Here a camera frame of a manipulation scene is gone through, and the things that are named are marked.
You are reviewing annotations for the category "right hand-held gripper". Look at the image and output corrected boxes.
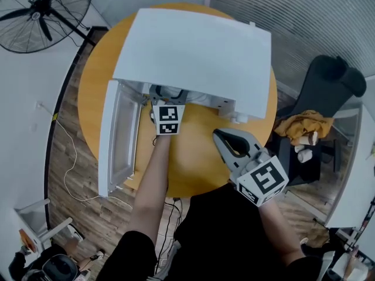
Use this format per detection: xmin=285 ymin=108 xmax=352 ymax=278
xmin=212 ymin=128 xmax=289 ymax=208

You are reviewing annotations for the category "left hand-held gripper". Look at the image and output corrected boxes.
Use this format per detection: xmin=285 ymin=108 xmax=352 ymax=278
xmin=148 ymin=85 xmax=189 ymax=136

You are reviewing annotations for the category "white microwave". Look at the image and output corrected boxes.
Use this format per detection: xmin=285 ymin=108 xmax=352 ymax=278
xmin=98 ymin=8 xmax=272 ymax=199

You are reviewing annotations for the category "person's left forearm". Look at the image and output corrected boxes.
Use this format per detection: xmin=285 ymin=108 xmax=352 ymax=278
xmin=129 ymin=133 xmax=172 ymax=247

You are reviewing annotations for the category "person's right forearm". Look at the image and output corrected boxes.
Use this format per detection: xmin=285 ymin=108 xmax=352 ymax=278
xmin=257 ymin=197 xmax=306 ymax=266

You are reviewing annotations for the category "small white paper cup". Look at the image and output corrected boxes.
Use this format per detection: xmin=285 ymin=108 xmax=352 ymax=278
xmin=296 ymin=149 xmax=312 ymax=164

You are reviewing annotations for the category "brown paper cup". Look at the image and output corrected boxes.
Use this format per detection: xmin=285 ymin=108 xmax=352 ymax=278
xmin=298 ymin=131 xmax=319 ymax=146

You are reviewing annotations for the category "yellow cloth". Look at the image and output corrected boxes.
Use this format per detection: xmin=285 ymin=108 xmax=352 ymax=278
xmin=274 ymin=109 xmax=335 ymax=146

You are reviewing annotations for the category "person's black clothing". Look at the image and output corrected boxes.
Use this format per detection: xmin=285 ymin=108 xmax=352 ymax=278
xmin=101 ymin=183 xmax=325 ymax=281

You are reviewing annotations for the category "black office chair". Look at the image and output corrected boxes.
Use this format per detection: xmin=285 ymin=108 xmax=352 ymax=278
xmin=268 ymin=54 xmax=367 ymax=189

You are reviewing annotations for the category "white desk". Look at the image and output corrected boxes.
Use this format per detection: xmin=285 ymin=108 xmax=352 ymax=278
xmin=324 ymin=102 xmax=375 ymax=229

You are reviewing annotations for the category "black standing fan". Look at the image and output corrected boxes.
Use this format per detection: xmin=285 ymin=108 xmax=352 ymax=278
xmin=0 ymin=0 xmax=98 ymax=54

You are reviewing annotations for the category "white stool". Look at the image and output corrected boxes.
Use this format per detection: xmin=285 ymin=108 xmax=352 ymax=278
xmin=13 ymin=198 xmax=74 ymax=253

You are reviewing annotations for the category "black cable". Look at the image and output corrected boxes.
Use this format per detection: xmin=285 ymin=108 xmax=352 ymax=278
xmin=152 ymin=197 xmax=184 ymax=276

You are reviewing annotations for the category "white cable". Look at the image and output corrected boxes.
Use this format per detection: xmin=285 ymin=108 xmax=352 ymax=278
xmin=40 ymin=102 xmax=133 ymax=211

